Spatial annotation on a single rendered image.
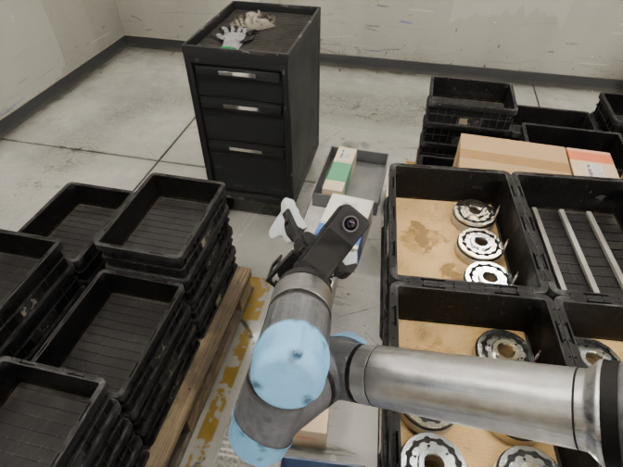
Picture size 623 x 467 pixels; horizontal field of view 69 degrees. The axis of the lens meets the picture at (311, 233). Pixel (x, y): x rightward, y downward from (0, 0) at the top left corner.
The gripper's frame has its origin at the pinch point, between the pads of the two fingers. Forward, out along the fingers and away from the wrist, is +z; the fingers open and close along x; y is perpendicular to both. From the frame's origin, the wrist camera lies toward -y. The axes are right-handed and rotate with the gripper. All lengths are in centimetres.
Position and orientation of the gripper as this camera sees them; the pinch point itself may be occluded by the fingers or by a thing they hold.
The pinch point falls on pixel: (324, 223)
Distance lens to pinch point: 74.0
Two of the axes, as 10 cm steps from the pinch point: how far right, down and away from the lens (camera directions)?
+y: -6.4, 6.8, 3.6
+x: 7.6, 6.2, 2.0
